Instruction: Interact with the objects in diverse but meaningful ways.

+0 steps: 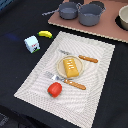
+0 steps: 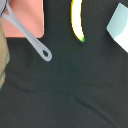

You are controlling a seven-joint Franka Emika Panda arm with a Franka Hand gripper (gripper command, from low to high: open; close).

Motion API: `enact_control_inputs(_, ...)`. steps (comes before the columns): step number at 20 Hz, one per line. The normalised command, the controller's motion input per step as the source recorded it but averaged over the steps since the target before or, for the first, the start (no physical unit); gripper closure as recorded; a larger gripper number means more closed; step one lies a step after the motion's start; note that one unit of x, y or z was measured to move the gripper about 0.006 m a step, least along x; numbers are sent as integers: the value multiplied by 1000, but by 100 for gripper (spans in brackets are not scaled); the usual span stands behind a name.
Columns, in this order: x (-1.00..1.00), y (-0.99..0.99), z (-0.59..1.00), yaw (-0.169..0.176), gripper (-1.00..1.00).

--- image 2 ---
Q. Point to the yellow banana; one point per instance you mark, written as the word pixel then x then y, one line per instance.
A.
pixel 76 6

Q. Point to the small white milk carton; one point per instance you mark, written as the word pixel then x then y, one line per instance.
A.
pixel 118 26

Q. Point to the beige woven placemat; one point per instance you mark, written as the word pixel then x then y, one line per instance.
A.
pixel 4 55

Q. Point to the salmon pink table mat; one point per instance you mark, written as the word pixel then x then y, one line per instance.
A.
pixel 31 15

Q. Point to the grey saucepan with long handle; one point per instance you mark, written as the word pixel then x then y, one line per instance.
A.
pixel 7 13

